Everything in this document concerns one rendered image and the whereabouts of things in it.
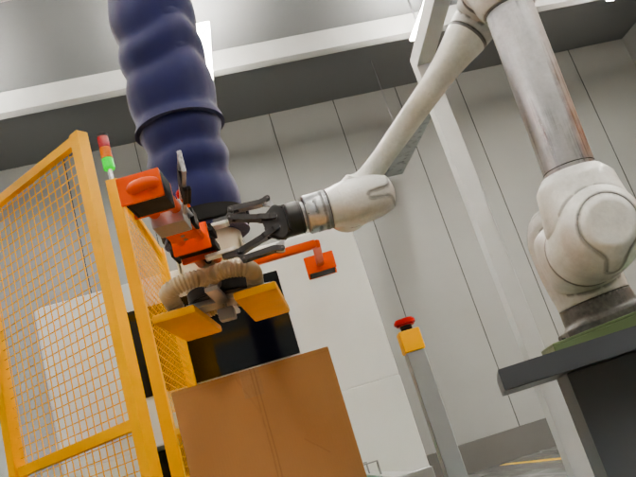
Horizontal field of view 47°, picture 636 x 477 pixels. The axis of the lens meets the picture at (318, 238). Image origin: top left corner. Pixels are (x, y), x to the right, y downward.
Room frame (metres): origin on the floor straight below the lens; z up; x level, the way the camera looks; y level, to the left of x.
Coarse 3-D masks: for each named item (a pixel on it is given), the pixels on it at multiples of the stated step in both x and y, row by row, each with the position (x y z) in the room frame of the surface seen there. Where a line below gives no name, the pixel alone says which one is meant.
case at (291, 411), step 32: (320, 352) 1.79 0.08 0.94; (224, 384) 1.77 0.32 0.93; (256, 384) 1.78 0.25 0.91; (288, 384) 1.79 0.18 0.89; (320, 384) 1.79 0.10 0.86; (192, 416) 1.76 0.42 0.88; (224, 416) 1.77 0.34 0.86; (256, 416) 1.78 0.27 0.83; (288, 416) 1.78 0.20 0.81; (320, 416) 1.79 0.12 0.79; (192, 448) 1.76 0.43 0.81; (224, 448) 1.77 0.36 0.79; (256, 448) 1.78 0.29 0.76; (288, 448) 1.78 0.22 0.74; (320, 448) 1.79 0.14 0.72; (352, 448) 1.80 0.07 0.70
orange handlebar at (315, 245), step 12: (144, 180) 1.08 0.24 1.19; (156, 180) 1.09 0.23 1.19; (132, 192) 1.09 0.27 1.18; (180, 204) 1.23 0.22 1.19; (156, 216) 1.23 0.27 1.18; (192, 228) 1.36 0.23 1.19; (180, 240) 1.39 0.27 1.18; (312, 240) 1.78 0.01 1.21; (288, 252) 1.77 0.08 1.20; (300, 252) 1.78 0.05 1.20; (204, 264) 1.65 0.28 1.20
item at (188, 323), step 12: (168, 312) 1.57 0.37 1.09; (180, 312) 1.57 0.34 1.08; (192, 312) 1.57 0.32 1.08; (156, 324) 1.58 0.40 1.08; (168, 324) 1.61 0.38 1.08; (180, 324) 1.65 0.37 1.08; (192, 324) 1.69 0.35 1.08; (204, 324) 1.74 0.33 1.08; (216, 324) 1.83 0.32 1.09; (180, 336) 1.80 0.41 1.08; (192, 336) 1.85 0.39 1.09; (204, 336) 1.90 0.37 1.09
